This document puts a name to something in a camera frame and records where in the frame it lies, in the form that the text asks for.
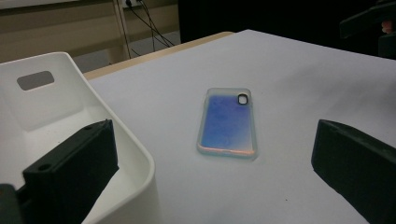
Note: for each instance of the iridescent blue phone case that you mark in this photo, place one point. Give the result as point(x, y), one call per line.
point(229, 127)

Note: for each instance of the white table cover sheet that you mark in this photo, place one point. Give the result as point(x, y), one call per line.
point(295, 81)

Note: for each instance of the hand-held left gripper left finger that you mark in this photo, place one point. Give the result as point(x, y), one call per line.
point(71, 174)

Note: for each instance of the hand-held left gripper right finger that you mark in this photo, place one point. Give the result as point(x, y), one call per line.
point(358, 168)

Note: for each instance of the white plastic storage bin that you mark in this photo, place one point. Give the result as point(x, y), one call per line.
point(46, 109)

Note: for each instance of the light wooden desk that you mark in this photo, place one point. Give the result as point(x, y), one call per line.
point(62, 28)

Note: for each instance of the black curtain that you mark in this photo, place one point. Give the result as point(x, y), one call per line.
point(264, 15)

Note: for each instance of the wooden table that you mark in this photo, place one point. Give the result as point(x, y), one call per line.
point(140, 59)

